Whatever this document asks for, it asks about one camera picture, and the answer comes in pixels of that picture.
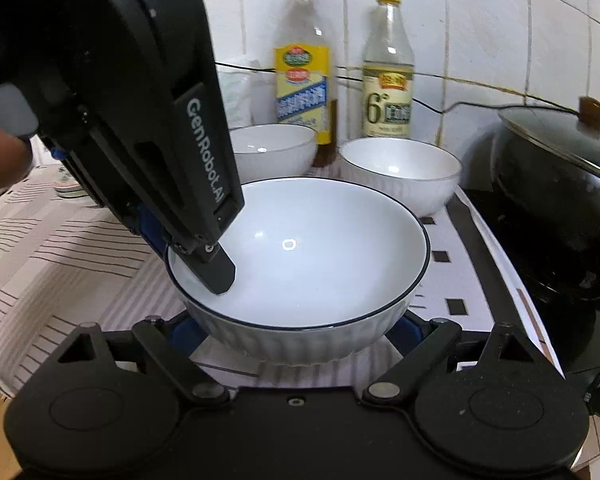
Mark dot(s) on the person's left hand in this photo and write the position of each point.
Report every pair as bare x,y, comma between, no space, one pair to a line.
0,170

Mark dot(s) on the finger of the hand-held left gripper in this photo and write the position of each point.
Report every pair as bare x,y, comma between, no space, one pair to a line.
214,270
147,227

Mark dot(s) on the striped table cloth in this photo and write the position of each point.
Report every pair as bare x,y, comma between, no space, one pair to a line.
55,270

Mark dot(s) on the white ribbed bowl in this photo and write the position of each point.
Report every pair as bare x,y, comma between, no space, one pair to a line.
310,270
275,152
400,170

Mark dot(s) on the white plastic bag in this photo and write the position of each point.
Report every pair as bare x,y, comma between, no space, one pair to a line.
236,100

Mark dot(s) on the yellow-capped vinegar bottle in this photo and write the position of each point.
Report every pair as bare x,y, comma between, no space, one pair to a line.
387,90

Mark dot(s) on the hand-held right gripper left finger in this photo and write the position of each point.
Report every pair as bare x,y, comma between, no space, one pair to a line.
182,334

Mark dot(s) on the pink rabbit print plate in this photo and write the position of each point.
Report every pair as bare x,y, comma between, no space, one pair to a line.
69,189

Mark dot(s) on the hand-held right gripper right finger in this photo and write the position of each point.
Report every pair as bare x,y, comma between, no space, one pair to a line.
409,332

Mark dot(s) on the black stove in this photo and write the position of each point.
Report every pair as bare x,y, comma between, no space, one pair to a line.
570,330

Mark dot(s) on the brown-capped cooking wine bottle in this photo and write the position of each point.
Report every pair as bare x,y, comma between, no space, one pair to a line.
302,90

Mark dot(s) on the black wok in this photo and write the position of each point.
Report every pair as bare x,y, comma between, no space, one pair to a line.
555,220

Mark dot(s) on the glass wok lid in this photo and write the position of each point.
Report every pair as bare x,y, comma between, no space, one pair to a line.
555,132

